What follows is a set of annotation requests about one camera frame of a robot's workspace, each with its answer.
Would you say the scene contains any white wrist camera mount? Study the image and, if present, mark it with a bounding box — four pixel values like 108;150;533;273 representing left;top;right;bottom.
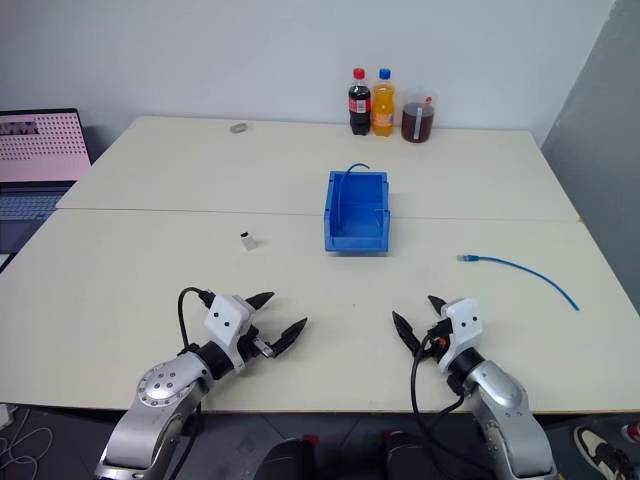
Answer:
437;297;484;374
203;294;258;375

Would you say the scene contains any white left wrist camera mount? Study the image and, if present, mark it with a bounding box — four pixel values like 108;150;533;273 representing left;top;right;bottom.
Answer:
203;294;258;375

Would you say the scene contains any thin blue wire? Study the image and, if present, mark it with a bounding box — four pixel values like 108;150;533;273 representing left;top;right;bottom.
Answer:
333;160;370;229

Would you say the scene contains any white floor cable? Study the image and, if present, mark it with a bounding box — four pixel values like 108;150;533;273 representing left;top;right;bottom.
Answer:
0;402;55;480

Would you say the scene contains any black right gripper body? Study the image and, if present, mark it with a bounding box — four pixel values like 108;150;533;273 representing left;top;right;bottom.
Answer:
422;318;454;365

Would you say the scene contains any dark rounded shape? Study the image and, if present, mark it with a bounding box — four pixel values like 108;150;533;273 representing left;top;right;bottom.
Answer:
381;429;437;480
261;434;319;480

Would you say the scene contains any white black sneaker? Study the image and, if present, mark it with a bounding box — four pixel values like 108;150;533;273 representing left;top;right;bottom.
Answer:
572;425;637;480

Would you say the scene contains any open laptop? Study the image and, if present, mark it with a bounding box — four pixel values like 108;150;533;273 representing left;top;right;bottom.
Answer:
0;106;95;257

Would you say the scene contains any grey partition panel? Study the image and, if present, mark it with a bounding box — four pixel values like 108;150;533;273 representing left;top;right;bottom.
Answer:
540;0;640;319

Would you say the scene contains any orange soda bottle blue cap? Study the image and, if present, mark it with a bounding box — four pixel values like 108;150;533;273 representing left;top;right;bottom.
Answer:
371;67;399;138

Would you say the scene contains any cola bottle red cap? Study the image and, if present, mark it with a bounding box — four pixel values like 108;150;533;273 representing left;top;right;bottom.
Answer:
346;67;373;137

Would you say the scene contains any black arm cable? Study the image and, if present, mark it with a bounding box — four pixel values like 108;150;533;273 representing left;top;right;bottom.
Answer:
177;286;212;354
410;327;501;480

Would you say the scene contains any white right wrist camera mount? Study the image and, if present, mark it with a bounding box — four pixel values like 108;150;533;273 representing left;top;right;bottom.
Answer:
437;297;484;374

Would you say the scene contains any blue plastic storage bin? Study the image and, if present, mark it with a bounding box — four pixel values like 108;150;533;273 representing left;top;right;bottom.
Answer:
323;170;392;258

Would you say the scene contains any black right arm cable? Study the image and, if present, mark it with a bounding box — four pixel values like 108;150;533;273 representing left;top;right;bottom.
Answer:
410;327;501;480

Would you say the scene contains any blue Ethernet cable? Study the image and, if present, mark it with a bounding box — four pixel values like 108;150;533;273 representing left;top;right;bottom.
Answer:
455;253;582;312

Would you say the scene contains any clear jar dark liquid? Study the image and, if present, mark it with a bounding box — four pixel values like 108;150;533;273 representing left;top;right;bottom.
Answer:
400;86;440;145

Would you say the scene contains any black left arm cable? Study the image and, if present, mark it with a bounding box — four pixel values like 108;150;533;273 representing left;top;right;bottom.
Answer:
177;286;212;354

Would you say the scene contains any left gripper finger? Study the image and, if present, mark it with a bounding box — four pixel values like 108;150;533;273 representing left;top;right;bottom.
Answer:
243;290;277;314
269;316;310;360

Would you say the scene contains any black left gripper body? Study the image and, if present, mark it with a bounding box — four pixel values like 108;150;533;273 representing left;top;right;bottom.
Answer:
238;310;275;369

